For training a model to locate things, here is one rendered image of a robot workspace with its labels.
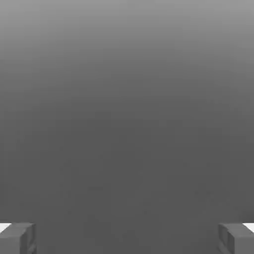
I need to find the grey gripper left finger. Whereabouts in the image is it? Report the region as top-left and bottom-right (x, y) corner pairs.
(0, 222), (38, 254)

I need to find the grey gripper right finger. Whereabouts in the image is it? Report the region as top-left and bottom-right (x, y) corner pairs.
(217, 222), (254, 254)

